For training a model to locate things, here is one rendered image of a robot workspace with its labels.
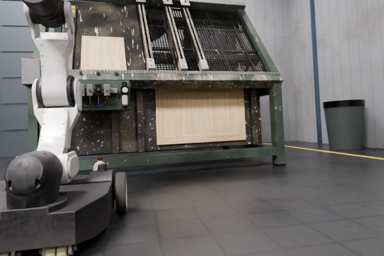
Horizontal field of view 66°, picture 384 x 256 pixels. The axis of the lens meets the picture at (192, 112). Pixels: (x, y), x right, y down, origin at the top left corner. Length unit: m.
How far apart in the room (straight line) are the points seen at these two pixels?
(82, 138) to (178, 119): 0.87
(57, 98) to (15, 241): 0.61
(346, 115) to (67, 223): 3.84
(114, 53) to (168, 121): 0.78
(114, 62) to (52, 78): 1.32
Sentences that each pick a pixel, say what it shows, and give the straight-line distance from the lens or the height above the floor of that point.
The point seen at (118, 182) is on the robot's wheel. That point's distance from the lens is 1.52.
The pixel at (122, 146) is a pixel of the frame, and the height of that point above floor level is 0.26.
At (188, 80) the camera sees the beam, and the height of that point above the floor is 0.81.
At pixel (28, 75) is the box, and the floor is 0.81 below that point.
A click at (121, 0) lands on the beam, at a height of 1.78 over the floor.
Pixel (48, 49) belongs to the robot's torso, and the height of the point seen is 0.78.
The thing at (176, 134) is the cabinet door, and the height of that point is 0.34.
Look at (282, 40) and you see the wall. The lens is 6.59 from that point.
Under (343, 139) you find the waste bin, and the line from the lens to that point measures 4.43.
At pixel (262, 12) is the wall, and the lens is 6.57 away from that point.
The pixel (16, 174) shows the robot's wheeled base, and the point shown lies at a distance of 1.08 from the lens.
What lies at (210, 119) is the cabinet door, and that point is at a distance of 2.89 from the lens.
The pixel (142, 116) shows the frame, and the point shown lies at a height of 0.51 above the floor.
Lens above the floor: 0.43
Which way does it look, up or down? 2 degrees up
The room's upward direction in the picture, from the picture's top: 2 degrees counter-clockwise
